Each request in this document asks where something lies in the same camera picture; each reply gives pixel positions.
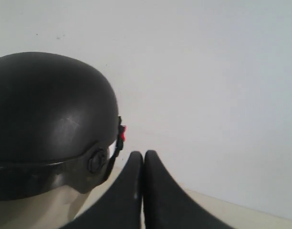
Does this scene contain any black helmet with tinted visor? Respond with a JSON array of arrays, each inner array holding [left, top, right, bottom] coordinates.
[[0, 52, 124, 201]]

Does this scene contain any white mannequin head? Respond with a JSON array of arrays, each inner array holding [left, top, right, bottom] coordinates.
[[0, 186, 90, 229]]

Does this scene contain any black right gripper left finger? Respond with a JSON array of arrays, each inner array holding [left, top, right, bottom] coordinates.
[[63, 151, 143, 229]]

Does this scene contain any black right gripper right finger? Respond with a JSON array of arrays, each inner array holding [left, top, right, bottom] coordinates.
[[143, 150, 232, 229]]

